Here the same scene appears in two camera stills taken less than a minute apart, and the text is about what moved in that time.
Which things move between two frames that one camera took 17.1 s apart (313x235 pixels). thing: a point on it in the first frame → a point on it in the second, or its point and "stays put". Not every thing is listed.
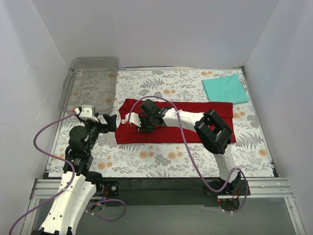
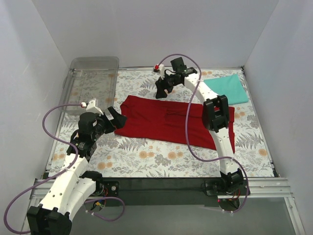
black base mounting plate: (192, 191) stays put
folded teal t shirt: (228, 89) stays put
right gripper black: (143, 121) → (162, 84)
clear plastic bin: (90, 81) stays put
